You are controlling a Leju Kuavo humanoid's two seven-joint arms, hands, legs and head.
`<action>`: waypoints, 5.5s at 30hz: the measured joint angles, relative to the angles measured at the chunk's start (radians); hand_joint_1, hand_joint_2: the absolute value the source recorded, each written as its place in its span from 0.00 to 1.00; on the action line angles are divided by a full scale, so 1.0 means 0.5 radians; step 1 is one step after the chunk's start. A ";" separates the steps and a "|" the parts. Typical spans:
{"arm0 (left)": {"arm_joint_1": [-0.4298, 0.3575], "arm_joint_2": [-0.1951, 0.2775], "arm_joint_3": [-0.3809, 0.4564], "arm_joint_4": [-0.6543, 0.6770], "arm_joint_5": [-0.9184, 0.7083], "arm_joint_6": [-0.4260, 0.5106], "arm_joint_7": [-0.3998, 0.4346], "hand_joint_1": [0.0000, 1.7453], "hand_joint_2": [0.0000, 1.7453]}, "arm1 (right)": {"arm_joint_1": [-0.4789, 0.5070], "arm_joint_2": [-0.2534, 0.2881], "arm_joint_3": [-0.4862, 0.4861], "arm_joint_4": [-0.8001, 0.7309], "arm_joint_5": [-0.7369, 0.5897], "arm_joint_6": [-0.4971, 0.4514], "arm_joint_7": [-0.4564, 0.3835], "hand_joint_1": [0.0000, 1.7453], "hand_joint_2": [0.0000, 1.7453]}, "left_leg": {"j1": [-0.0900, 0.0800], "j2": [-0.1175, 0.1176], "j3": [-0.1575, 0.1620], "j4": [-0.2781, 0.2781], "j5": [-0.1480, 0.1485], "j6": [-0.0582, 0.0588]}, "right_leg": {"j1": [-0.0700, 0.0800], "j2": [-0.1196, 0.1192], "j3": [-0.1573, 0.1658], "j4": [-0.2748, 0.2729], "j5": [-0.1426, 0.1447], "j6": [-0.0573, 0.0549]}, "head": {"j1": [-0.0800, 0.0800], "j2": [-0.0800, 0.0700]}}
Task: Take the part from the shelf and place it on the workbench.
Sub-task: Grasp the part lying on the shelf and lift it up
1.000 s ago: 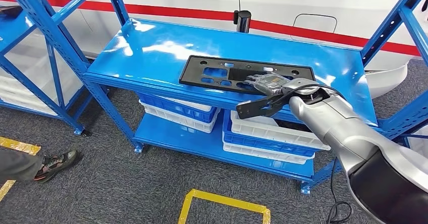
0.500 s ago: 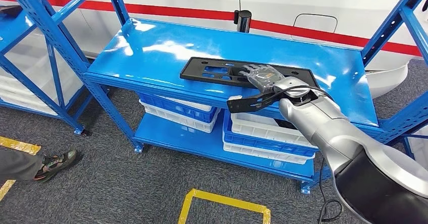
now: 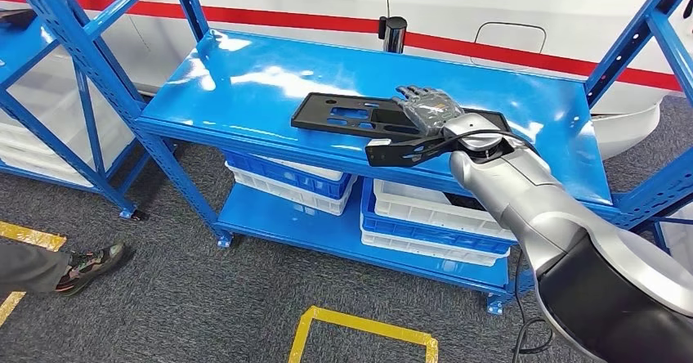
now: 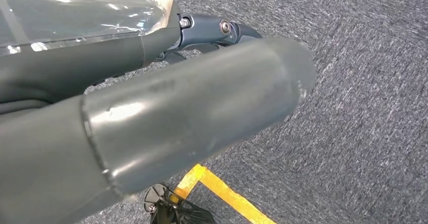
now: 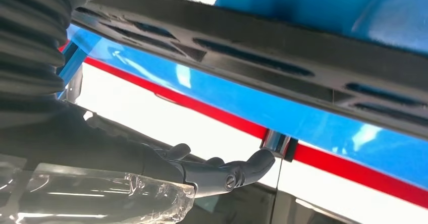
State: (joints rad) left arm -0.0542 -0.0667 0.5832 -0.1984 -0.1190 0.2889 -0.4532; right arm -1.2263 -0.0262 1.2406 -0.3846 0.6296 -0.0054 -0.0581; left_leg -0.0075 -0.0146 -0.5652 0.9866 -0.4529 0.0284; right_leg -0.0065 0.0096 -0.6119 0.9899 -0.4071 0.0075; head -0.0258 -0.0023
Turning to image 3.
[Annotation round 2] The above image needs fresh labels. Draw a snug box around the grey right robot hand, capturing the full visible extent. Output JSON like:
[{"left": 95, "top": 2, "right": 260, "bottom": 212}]
[{"left": 392, "top": 85, "right": 465, "bottom": 137}]

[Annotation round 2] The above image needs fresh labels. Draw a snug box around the black plastic bracket part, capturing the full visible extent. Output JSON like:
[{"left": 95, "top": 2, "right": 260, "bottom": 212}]
[{"left": 290, "top": 92, "right": 513, "bottom": 144}]

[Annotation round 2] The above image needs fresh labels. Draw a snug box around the black curved plastic part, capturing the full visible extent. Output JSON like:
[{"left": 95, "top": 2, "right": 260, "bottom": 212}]
[{"left": 444, "top": 191, "right": 489, "bottom": 213}]

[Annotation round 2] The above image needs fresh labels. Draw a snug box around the blue metal shelf rack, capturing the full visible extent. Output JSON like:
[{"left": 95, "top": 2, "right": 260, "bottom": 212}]
[
  {"left": 0, "top": 8, "right": 150, "bottom": 222},
  {"left": 628, "top": 203, "right": 693, "bottom": 258},
  {"left": 5, "top": 0, "right": 693, "bottom": 316}
]

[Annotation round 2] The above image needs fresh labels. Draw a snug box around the black flat plastic part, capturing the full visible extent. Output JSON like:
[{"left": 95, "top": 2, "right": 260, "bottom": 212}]
[{"left": 0, "top": 8, "right": 36, "bottom": 29}]

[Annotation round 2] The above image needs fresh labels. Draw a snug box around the white plastic crate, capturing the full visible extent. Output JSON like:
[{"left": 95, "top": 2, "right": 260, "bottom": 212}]
[
  {"left": 0, "top": 119, "right": 96, "bottom": 187},
  {"left": 259, "top": 155, "right": 345, "bottom": 182},
  {"left": 373, "top": 178, "right": 516, "bottom": 241},
  {"left": 5, "top": 60, "right": 136, "bottom": 159},
  {"left": 226, "top": 161, "right": 359, "bottom": 217},
  {"left": 360, "top": 225, "right": 510, "bottom": 267},
  {"left": 663, "top": 203, "right": 693, "bottom": 275}
]

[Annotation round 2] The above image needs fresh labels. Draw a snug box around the blue plastic crate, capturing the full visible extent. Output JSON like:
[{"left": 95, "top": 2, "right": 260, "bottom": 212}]
[
  {"left": 223, "top": 149, "right": 355, "bottom": 201},
  {"left": 360, "top": 178, "right": 516, "bottom": 256}
]

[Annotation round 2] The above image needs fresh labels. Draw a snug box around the yellow floor tape square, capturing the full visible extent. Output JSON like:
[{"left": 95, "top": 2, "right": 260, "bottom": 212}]
[
  {"left": 0, "top": 220, "right": 67, "bottom": 326},
  {"left": 288, "top": 305, "right": 440, "bottom": 363}
]

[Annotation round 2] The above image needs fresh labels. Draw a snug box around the person's shoe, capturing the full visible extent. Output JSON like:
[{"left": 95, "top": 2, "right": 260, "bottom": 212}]
[{"left": 56, "top": 242, "right": 128, "bottom": 297}]

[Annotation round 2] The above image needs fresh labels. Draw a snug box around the person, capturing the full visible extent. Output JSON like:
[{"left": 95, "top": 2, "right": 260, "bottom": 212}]
[{"left": 0, "top": 240, "right": 128, "bottom": 297}]

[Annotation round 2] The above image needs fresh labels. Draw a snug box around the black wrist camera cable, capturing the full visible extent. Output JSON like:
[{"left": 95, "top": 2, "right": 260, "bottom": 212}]
[{"left": 422, "top": 128, "right": 541, "bottom": 159}]

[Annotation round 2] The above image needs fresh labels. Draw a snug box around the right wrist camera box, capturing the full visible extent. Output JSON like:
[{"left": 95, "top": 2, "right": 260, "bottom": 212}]
[{"left": 365, "top": 135, "right": 453, "bottom": 168}]

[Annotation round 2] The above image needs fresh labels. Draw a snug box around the black stanchion post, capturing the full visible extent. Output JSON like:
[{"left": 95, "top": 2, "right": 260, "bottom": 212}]
[{"left": 378, "top": 16, "right": 408, "bottom": 55}]

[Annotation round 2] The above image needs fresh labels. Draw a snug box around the black hanging arm cable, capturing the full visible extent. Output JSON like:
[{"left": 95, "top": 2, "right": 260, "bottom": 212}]
[{"left": 511, "top": 252, "right": 556, "bottom": 363}]

